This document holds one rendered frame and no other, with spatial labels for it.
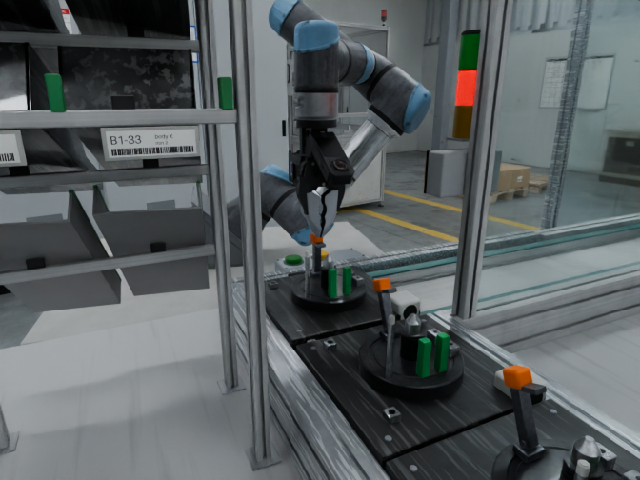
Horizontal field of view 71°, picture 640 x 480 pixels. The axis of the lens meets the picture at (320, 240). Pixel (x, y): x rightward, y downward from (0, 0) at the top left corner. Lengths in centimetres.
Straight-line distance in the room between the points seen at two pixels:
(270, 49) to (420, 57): 793
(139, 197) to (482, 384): 333
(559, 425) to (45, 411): 72
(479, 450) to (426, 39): 1142
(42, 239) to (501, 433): 58
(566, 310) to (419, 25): 1093
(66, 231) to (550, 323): 84
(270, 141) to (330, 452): 368
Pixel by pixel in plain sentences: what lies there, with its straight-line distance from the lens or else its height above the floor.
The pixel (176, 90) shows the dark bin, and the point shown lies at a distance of 52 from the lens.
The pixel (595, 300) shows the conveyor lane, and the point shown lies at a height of 93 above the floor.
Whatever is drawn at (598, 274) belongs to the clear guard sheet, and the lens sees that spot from 108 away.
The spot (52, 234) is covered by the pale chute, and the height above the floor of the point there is 117.
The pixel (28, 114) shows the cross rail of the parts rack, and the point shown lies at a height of 131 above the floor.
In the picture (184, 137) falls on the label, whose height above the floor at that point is 128.
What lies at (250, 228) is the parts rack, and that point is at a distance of 50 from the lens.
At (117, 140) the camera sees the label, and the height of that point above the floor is 128.
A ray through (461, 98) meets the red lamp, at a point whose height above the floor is 132.
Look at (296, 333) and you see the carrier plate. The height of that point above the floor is 97.
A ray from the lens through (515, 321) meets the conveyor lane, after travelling 91.
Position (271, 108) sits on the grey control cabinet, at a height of 123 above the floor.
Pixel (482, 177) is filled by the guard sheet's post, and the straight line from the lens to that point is 74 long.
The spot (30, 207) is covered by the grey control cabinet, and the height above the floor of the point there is 60.
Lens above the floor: 132
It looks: 18 degrees down
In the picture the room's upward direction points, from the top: straight up
